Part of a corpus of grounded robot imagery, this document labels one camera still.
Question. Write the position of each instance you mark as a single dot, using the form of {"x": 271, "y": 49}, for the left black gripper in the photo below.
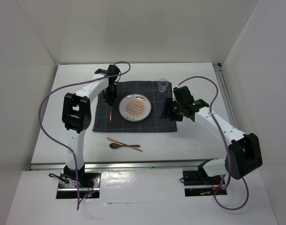
{"x": 111, "y": 97}

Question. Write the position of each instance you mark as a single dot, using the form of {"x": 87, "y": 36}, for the front aluminium rail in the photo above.
{"x": 166, "y": 164}

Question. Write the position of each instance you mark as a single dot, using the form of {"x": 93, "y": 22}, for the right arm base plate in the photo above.
{"x": 196, "y": 185}

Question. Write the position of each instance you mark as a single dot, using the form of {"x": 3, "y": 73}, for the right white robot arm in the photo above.
{"x": 243, "y": 150}

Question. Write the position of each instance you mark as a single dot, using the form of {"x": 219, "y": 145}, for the aluminium rail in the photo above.
{"x": 166, "y": 164}
{"x": 225, "y": 94}

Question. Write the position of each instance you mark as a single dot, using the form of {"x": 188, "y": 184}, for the dark grey checked cloth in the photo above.
{"x": 152, "y": 124}

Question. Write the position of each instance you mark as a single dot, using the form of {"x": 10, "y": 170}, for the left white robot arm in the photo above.
{"x": 76, "y": 116}

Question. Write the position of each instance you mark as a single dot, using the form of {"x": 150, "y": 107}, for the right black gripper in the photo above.
{"x": 169, "y": 102}

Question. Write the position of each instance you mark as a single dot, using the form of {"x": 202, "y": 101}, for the dark wooden spoon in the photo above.
{"x": 116, "y": 146}

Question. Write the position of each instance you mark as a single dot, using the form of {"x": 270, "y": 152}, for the copper knife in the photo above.
{"x": 114, "y": 141}

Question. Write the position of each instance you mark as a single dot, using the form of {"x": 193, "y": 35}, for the clear plastic cup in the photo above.
{"x": 162, "y": 85}

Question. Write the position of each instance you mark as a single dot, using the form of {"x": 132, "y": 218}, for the patterned glass plate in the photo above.
{"x": 135, "y": 107}

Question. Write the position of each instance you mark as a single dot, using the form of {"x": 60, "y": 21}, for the right aluminium rail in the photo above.
{"x": 225, "y": 94}

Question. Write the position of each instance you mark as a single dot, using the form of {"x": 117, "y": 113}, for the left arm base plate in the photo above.
{"x": 90, "y": 186}

